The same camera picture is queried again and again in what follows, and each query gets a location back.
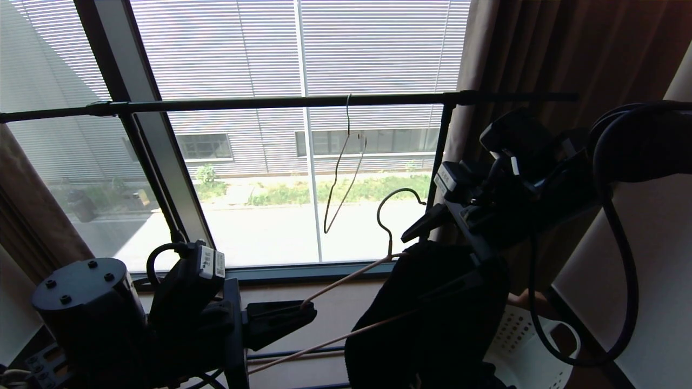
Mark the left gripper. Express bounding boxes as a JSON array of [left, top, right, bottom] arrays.
[[154, 278, 250, 389]]

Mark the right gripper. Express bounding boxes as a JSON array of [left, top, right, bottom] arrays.
[[401, 178, 601, 265]]

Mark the pink clothes hanger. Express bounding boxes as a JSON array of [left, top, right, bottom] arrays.
[[248, 187, 428, 375], [323, 95, 367, 234]]

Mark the black garment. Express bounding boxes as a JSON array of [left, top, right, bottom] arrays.
[[344, 240, 510, 389]]

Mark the white laundry basket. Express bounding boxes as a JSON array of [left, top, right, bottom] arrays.
[[483, 303, 582, 389]]

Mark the black clothes rack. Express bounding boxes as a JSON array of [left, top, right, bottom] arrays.
[[0, 91, 579, 389]]

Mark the window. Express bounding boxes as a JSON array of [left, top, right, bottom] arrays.
[[0, 0, 471, 285]]

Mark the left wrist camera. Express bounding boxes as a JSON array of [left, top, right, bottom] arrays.
[[147, 242, 227, 325]]

